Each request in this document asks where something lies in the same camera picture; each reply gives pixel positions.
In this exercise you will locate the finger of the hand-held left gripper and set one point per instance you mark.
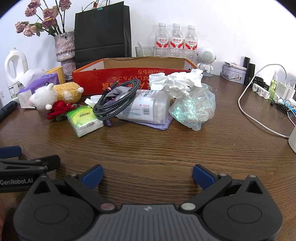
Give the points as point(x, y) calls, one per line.
point(9, 151)
point(34, 163)

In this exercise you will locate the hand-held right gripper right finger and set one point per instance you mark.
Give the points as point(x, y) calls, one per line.
point(203, 176)

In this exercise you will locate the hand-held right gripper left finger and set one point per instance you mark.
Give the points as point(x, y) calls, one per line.
point(94, 175)

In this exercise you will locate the green tissue pack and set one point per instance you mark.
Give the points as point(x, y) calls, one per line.
point(83, 118)

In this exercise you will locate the red fabric rose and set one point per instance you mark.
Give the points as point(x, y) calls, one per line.
point(60, 109)

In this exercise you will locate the purple cloth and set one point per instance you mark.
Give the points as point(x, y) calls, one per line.
point(159, 126)

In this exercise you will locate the iridescent plastic bag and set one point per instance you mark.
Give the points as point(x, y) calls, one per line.
point(185, 111)

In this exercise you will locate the small white case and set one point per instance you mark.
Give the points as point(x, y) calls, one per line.
point(89, 102)

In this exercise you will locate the white and yellow plush toy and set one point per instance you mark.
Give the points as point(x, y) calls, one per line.
point(64, 90)

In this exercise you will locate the white plastic bottle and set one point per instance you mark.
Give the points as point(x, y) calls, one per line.
point(143, 106)

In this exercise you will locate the clear plastic wrapper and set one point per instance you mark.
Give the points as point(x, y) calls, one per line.
point(118, 90)

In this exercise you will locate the white tissue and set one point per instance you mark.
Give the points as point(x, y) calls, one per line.
point(178, 83)

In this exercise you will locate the red cardboard box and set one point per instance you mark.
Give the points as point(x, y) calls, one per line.
point(92, 78)

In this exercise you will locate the white round container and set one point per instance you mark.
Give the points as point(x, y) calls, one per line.
point(292, 141)

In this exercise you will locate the dark blue case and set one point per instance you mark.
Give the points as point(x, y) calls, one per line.
point(8, 107)

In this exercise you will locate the white ribbed bottle cap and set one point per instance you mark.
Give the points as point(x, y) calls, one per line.
point(96, 97)

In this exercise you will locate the purple tissue box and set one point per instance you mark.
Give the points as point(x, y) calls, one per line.
point(44, 81)

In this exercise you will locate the white detergent jug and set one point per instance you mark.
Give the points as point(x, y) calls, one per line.
point(22, 67)

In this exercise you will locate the yellow cup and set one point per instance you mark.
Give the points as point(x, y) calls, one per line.
point(59, 73)

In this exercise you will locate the white printed tin box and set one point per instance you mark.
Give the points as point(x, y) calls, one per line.
point(233, 74)

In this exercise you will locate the black rectangular box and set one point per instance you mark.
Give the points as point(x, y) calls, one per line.
point(250, 74)
point(246, 62)

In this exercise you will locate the white power strip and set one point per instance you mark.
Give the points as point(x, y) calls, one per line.
point(290, 103)

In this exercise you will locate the green spray bottle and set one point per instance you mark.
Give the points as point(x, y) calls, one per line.
point(273, 85)

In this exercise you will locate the white charger plug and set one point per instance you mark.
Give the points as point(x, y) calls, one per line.
point(291, 91)
point(282, 89)

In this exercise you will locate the mottled purple ceramic vase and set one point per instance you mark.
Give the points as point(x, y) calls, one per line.
point(64, 46)

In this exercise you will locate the white robot speaker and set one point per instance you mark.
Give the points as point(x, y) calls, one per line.
point(206, 55)

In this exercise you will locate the clear water bottle red label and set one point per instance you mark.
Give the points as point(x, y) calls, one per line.
point(161, 44)
point(176, 44)
point(191, 45)

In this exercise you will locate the clear glass cup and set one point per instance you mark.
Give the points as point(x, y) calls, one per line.
point(149, 52)

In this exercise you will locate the white straw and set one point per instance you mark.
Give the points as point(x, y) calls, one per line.
point(140, 46)

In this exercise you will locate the black paper bag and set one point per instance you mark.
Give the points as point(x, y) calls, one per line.
point(101, 32)

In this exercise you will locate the dried pink rose bouquet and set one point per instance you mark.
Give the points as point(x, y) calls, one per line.
point(49, 14)

